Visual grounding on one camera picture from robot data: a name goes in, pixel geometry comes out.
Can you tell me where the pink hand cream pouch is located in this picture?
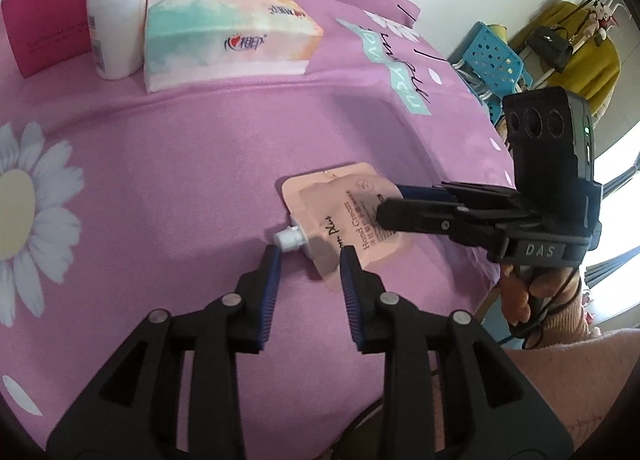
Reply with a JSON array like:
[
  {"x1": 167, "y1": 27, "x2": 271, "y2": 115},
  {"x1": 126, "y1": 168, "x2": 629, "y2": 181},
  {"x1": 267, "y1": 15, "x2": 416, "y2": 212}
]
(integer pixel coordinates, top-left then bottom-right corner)
[{"x1": 273, "y1": 162, "x2": 410, "y2": 291}]

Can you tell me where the pink sleeve forearm right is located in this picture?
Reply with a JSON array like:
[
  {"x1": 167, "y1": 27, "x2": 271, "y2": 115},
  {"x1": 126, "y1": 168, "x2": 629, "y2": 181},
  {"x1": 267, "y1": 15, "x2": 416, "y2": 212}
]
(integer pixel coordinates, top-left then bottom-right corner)
[{"x1": 424, "y1": 283, "x2": 640, "y2": 450}]

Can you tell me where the right hand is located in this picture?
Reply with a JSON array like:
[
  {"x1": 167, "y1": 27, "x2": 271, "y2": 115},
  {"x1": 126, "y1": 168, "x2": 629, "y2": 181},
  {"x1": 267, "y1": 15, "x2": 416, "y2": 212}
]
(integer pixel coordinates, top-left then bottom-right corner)
[{"x1": 498, "y1": 264, "x2": 582, "y2": 326}]

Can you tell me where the grey window curtain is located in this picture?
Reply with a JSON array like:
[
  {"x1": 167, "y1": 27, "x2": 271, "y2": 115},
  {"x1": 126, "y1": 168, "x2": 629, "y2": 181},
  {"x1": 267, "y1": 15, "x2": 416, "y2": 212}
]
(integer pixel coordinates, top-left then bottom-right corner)
[{"x1": 585, "y1": 157, "x2": 639, "y2": 291}]

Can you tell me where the blue perforated basket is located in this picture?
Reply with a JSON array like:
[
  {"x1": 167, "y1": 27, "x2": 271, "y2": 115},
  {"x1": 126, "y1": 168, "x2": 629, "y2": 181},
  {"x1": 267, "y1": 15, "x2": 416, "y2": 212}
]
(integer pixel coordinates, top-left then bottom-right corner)
[{"x1": 451, "y1": 22, "x2": 533, "y2": 125}]

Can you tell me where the black handbag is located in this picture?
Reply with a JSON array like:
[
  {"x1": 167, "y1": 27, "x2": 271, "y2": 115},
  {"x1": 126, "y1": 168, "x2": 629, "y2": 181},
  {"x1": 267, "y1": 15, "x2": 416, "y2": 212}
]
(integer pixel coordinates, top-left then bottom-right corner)
[{"x1": 526, "y1": 26, "x2": 574, "y2": 72}]

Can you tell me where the pink bed blanket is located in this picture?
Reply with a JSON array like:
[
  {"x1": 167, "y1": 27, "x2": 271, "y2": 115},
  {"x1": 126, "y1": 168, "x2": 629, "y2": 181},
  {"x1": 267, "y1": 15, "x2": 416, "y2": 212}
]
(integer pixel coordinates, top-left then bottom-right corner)
[{"x1": 1, "y1": 0, "x2": 513, "y2": 446}]

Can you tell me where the pastel tissue pack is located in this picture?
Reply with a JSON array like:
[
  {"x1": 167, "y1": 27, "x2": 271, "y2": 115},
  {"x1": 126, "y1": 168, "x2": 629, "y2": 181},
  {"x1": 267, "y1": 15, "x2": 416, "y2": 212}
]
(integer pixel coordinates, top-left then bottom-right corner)
[{"x1": 144, "y1": 0, "x2": 323, "y2": 93}]

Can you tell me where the white lotion bottle red label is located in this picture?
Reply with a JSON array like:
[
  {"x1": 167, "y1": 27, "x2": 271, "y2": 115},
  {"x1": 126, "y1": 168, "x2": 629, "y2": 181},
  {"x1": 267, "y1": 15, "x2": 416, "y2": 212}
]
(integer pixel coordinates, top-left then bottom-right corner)
[{"x1": 86, "y1": 0, "x2": 146, "y2": 80}]

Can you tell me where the black tracking camera box right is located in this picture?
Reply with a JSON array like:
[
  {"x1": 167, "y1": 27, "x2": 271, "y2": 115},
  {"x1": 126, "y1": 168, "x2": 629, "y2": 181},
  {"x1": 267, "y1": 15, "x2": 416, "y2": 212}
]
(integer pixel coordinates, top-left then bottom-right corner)
[{"x1": 502, "y1": 87, "x2": 602, "y2": 238}]

